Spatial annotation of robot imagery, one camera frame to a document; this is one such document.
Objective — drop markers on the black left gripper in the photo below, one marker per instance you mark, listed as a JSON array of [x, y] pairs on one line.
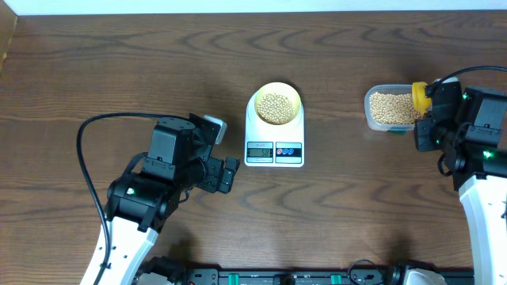
[[211, 181]]

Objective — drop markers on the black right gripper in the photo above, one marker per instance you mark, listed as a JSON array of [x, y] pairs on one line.
[[423, 140]]

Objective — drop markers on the yellow plastic measuring scoop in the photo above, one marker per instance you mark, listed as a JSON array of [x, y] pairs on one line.
[[421, 102]]

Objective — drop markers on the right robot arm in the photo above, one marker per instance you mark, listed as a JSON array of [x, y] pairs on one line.
[[464, 124]]

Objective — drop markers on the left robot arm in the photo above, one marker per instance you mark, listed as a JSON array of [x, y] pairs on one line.
[[149, 191]]

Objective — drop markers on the white digital kitchen scale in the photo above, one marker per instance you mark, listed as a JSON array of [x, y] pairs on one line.
[[274, 145]]

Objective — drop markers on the soybeans in bowl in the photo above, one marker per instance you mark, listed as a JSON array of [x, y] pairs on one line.
[[276, 109]]

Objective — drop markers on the pale yellow plastic bowl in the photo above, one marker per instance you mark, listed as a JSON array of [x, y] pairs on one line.
[[279, 88]]

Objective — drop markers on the clear plastic container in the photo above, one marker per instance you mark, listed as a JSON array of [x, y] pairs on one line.
[[393, 89]]

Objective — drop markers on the soybeans in container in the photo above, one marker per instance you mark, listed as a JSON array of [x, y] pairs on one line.
[[387, 108]]

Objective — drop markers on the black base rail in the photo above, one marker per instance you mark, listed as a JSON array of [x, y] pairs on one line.
[[277, 277]]

